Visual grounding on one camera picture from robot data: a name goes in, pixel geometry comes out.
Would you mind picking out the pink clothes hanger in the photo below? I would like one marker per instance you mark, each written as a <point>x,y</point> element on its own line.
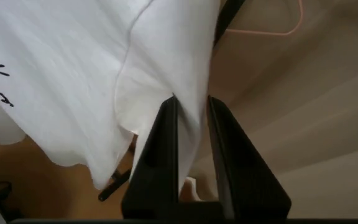
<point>294,29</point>

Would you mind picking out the white printed t-shirt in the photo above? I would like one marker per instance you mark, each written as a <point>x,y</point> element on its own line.
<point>73,77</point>

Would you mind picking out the beige curtain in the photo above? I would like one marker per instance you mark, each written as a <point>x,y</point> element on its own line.
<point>306,93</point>

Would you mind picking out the black clothes rack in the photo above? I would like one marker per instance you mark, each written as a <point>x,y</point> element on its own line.
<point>228,15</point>

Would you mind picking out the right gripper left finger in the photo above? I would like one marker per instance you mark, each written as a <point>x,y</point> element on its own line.
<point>157,180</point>

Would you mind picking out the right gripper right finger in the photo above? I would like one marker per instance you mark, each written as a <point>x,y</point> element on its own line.
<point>247,183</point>

